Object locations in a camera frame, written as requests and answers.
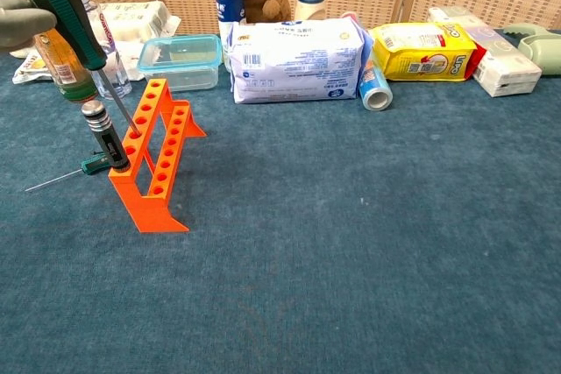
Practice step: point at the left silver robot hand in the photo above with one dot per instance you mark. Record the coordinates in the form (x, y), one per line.
(22, 19)

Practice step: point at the black silver precision screwdriver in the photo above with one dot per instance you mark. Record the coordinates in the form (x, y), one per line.
(109, 146)

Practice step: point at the orange screwdriver rack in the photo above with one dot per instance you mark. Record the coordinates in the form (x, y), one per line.
(153, 216)

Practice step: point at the pink white snack bag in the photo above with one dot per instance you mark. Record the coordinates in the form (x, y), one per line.
(30, 69)

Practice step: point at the green tea bottle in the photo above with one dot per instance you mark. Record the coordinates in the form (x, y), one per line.
(70, 76)

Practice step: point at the clear water bottle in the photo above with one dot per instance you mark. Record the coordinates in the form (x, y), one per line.
(111, 76)

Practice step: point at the white toilet paper pack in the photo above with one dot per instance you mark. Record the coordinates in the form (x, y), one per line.
(144, 15)

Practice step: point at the clear container blue lid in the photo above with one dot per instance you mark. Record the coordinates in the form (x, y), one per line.
(184, 63)

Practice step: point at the white blue wet wipes pack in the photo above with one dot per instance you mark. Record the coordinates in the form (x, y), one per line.
(298, 58)

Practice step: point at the blue plastic wrap roll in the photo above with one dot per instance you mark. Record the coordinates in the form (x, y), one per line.
(374, 89)

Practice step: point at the blue felt table cover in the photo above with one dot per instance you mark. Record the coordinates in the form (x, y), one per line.
(307, 260)

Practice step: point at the yellow snack box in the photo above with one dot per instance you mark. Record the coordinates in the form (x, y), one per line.
(421, 54)

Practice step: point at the pastel tissue pack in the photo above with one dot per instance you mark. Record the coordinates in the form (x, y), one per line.
(504, 63)

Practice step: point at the light green lint roller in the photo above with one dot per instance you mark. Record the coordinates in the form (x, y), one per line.
(541, 50)

